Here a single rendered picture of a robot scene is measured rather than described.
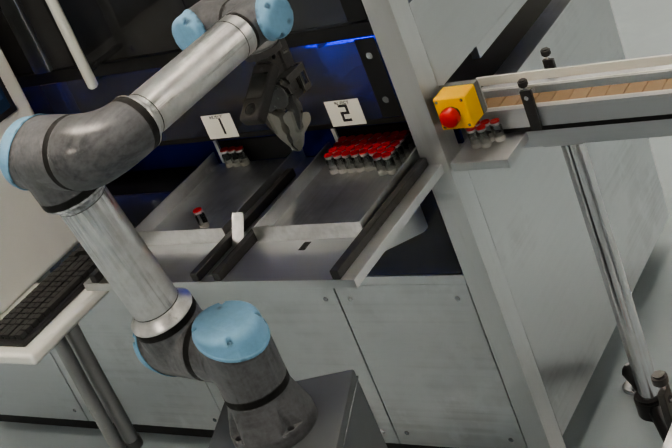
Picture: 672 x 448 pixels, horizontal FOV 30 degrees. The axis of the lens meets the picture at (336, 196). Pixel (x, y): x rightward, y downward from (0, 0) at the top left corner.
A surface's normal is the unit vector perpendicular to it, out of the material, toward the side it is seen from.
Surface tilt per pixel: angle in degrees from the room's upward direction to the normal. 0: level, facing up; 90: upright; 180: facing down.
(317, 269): 0
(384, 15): 90
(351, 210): 0
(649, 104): 90
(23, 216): 90
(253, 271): 0
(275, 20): 90
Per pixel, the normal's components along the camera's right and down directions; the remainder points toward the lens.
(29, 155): -0.65, 0.11
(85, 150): 0.04, 0.11
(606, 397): -0.35, -0.84
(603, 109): -0.46, 0.54
